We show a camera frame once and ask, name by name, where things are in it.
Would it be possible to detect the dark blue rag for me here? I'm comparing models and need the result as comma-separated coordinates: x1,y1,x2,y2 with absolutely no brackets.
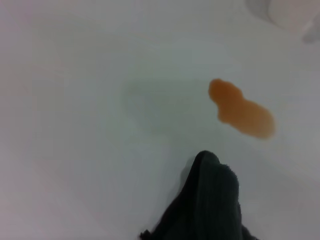
139,149,261,240

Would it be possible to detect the white paper cup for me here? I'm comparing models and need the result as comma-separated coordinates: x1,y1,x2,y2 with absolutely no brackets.
265,0,320,34

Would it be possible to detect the orange liquid stain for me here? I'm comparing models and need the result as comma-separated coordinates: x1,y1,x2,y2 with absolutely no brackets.
208,78,277,140

